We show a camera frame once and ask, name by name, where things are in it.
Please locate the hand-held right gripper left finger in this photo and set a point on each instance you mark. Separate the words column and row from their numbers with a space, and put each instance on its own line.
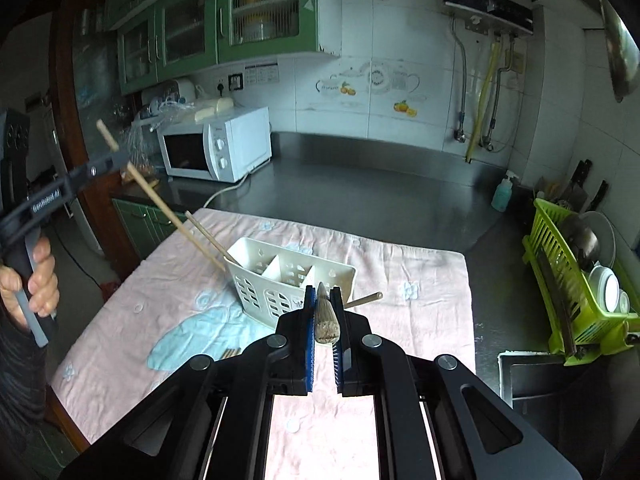
column 308, row 360

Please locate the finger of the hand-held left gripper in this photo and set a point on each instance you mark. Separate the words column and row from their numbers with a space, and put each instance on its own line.
column 95, row 169

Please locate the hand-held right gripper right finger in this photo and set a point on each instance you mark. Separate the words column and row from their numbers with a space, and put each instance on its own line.
column 339, row 366

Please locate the bamboo pot brush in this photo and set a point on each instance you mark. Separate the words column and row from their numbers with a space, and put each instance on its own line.
column 326, row 317

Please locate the wooden chopstick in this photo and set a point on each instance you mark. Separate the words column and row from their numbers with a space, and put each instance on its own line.
column 364, row 300
column 225, row 354
column 210, row 237
column 165, row 207

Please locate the white plastic utensil holder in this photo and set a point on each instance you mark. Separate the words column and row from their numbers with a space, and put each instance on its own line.
column 280, row 275

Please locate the person's left forearm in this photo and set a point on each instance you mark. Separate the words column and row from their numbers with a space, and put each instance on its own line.
column 20, row 375

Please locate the person's left hand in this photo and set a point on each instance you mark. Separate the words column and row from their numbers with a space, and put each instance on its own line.
column 44, row 280

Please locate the clear plastic bag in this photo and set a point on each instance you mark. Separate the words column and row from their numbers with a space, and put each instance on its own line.
column 142, row 135

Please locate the green base cabinet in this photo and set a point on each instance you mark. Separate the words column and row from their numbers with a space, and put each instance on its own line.
column 145, row 230

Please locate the pink floral cloth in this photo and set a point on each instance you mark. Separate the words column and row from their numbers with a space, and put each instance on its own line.
column 400, row 310

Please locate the white kettle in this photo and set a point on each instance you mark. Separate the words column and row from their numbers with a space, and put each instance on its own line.
column 184, row 91

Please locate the cream plastic box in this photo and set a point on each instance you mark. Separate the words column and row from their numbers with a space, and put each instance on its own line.
column 212, row 109

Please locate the white microwave oven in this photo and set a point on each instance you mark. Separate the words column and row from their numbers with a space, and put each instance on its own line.
column 225, row 142

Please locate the steel sink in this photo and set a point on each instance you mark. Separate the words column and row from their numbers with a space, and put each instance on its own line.
column 535, row 375

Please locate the dark long board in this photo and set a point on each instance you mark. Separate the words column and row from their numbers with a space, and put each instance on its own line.
column 557, row 300

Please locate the green plastic dish rack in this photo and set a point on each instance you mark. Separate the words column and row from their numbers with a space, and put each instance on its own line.
column 565, row 305

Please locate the teal soap bottle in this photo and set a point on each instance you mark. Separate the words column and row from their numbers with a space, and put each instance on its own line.
column 502, row 195

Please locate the metal bowl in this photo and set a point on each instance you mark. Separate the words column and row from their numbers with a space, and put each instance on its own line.
column 582, row 240

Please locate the small white bowl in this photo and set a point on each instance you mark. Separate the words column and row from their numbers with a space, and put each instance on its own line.
column 624, row 301

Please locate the hanging metal pot lid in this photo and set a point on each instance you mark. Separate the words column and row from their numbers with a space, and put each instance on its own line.
column 620, row 45

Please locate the brown wooden door frame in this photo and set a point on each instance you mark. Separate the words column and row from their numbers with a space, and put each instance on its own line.
column 85, row 110

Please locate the black wall socket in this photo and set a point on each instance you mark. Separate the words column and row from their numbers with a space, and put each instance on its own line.
column 235, row 82

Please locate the green wall cabinet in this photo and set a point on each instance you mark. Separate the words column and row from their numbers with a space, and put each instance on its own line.
column 200, row 25

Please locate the white wall label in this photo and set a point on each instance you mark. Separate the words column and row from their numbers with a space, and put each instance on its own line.
column 261, row 73

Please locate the wall water heater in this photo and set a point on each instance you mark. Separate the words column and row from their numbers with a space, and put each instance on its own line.
column 487, row 2

